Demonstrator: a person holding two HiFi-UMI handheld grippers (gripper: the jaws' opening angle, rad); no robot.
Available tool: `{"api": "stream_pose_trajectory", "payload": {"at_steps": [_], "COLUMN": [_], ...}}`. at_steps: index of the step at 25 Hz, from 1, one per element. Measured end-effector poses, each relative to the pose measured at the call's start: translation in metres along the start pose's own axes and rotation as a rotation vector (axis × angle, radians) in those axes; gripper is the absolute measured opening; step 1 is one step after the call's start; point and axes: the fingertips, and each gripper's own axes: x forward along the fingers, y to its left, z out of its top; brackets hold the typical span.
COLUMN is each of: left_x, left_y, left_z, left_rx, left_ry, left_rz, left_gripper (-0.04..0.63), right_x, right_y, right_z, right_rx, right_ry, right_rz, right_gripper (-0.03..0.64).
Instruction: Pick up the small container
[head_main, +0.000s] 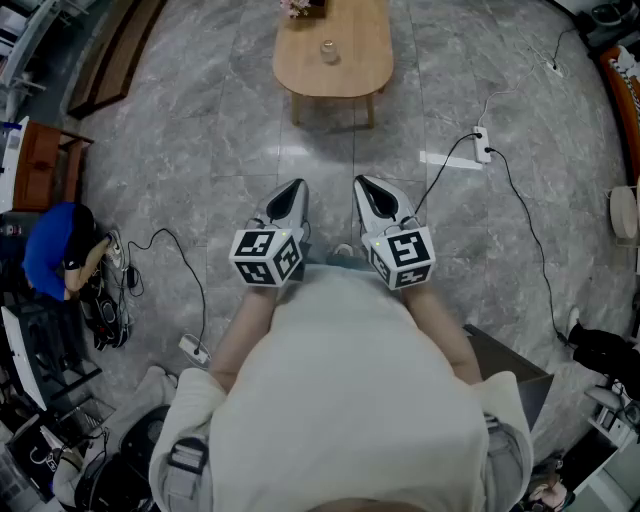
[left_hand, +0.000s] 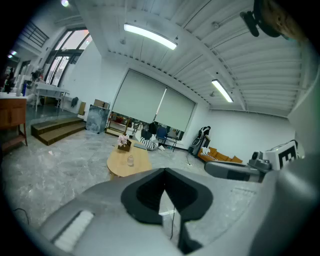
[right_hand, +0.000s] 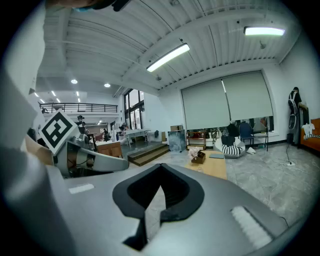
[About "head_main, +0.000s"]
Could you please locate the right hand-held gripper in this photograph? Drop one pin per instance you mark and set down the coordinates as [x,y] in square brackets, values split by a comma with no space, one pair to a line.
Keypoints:
[405,255]

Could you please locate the person's shoe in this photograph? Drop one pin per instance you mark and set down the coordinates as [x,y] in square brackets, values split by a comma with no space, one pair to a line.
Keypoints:
[343,249]

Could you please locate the long white power strip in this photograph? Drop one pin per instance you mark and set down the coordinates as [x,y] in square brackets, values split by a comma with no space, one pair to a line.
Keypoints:
[482,145]

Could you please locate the reddish wooden cabinet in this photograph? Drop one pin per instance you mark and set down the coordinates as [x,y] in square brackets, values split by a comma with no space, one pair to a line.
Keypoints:
[42,165]

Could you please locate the pale sneaker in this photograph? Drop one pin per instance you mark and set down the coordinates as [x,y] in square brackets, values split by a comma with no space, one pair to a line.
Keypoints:
[116,248]

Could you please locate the small white power strip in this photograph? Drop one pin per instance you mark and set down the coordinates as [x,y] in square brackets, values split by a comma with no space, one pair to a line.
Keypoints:
[193,348]

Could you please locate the dark wooden low bench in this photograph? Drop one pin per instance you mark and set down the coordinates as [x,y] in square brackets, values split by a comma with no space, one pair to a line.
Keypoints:
[115,55]

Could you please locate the person's cream shirt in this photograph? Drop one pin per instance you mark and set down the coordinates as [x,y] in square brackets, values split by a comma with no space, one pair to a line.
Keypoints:
[345,400]

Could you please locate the person's left forearm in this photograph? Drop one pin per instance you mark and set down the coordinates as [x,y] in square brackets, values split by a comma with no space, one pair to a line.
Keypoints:
[242,335]

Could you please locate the pink flower bouquet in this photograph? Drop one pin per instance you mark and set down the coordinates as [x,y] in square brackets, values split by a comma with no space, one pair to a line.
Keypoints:
[295,6]

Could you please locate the white power adapter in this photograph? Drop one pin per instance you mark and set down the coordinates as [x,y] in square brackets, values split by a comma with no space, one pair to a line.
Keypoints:
[555,67]

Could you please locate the round beige stool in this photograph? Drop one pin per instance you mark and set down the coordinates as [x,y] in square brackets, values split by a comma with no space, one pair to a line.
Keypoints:
[625,212]

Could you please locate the dark brown box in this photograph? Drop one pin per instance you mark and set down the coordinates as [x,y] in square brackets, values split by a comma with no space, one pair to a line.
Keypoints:
[515,375]

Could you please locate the wooden coffee table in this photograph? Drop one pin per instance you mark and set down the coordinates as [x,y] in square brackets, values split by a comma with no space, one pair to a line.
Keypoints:
[345,70]

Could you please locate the person's right forearm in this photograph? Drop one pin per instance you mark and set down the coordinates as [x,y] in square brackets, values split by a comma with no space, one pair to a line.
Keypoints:
[440,330]

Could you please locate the orange sofa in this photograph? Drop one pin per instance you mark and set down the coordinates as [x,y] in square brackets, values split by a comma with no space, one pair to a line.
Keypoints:
[622,100]

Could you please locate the person's blue jeans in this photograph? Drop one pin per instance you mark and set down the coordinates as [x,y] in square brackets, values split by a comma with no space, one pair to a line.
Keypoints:
[325,259]

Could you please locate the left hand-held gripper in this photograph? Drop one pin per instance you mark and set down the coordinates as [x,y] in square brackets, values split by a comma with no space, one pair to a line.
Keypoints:
[265,257]

